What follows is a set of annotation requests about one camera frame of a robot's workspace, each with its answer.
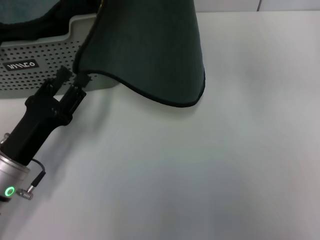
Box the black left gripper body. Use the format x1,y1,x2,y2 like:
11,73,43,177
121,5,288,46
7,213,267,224
1,91,73,166

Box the dark green towel yellow back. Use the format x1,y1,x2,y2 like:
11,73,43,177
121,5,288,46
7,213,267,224
72,0,208,109

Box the grey perforated plastic storage box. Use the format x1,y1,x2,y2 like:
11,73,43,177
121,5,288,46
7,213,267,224
0,12,121,100

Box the teal towel black trim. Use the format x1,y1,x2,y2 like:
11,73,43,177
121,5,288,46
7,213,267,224
0,0,55,25

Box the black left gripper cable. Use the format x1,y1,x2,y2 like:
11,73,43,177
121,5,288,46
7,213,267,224
15,159,47,201

